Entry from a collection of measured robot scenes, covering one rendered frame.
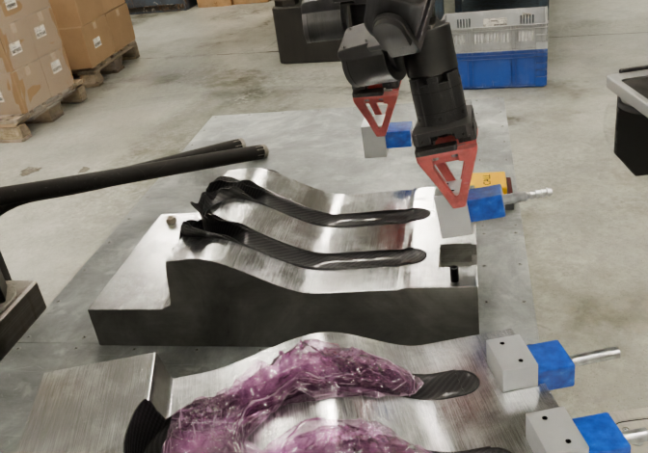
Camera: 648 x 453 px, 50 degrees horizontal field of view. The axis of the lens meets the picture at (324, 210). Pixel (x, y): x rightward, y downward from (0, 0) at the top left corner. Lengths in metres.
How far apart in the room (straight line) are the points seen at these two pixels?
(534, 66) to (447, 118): 3.36
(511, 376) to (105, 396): 0.40
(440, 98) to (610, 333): 1.53
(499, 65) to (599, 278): 1.96
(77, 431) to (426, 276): 0.41
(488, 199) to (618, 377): 1.31
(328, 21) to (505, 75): 3.16
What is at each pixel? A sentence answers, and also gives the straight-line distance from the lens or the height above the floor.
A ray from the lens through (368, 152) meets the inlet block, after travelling 1.11.
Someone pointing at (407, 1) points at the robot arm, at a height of 1.21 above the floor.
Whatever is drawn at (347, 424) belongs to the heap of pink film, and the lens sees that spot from 0.62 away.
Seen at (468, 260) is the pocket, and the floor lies 0.86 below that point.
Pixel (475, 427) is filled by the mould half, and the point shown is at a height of 0.86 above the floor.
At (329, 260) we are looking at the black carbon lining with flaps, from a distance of 0.91.
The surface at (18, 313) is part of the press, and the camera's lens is 1.22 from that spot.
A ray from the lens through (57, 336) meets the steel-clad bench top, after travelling 1.06.
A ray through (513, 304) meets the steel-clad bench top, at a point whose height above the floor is 0.80.
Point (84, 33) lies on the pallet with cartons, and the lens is 5.44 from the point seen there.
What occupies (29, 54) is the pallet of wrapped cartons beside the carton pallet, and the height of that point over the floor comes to 0.45.
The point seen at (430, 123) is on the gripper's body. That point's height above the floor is 1.07.
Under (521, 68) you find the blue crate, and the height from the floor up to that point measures 0.11.
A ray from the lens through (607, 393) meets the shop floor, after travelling 2.03.
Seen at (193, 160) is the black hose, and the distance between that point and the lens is 1.34.
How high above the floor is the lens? 1.35
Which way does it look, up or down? 27 degrees down
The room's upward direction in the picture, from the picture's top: 8 degrees counter-clockwise
